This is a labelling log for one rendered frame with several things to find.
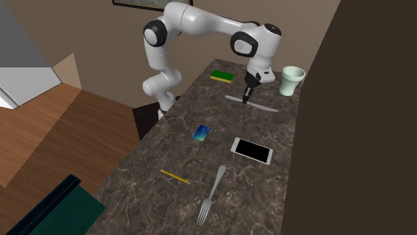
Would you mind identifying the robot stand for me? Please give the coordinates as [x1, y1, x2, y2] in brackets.
[132, 95, 182, 141]

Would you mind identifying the silver fork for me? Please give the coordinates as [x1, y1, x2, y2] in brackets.
[196, 164, 227, 227]

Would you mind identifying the green and yellow sponge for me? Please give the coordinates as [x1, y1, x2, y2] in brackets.
[210, 69, 236, 84]

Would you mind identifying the white phone with black screen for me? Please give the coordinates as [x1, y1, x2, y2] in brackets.
[230, 137, 274, 166]

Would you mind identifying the yellow pencil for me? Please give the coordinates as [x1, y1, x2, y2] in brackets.
[159, 169, 191, 185]

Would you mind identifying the blue card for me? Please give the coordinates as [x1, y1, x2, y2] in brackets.
[192, 124, 212, 142]

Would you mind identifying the pale green cup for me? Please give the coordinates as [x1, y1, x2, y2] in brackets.
[279, 65, 306, 97]

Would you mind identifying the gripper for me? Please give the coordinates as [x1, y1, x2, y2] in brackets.
[241, 71, 261, 105]

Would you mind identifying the grey knife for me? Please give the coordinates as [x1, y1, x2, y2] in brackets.
[224, 95, 279, 113]

